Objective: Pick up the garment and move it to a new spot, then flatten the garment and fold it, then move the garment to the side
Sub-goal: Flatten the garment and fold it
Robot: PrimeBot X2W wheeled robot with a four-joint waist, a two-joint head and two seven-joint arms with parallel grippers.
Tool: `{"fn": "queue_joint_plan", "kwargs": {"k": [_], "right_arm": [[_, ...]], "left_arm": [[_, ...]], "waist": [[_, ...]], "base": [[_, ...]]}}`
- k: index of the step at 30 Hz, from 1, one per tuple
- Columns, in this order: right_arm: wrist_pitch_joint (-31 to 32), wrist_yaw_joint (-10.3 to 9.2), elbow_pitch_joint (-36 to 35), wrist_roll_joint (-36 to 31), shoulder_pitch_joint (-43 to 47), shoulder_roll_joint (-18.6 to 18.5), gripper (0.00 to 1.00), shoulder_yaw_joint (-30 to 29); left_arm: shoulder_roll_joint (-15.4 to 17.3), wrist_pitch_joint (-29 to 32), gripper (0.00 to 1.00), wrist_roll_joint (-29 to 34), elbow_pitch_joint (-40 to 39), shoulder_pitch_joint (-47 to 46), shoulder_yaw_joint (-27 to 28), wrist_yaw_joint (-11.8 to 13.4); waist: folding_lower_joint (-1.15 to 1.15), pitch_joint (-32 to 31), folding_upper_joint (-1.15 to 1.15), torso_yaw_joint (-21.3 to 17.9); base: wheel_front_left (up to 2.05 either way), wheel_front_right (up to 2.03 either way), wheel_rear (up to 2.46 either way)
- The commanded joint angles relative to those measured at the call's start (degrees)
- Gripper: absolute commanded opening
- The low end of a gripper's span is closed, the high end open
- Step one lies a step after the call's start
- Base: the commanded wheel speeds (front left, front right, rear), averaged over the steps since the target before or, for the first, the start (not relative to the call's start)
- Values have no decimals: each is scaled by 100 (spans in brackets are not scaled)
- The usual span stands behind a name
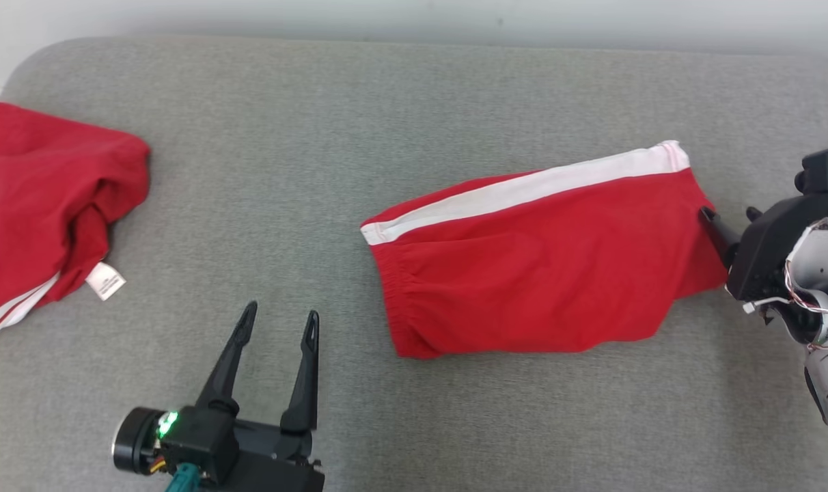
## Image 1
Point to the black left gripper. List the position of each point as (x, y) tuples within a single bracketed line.
[(277, 465)]

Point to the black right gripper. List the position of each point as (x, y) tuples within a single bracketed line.
[(762, 260)]

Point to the red shorts with white stripe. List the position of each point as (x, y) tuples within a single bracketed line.
[(537, 273)]

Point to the red Bulls 23 jersey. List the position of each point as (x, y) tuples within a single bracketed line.
[(38, 205)]

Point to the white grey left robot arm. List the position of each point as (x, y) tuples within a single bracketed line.
[(134, 441)]

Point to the grey upholstered sofa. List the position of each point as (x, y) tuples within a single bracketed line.
[(264, 171)]

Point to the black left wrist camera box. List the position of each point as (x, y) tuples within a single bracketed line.
[(202, 441)]

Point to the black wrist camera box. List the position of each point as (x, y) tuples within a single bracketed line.
[(202, 441), (820, 171)]

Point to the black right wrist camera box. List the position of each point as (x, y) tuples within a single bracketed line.
[(820, 171)]

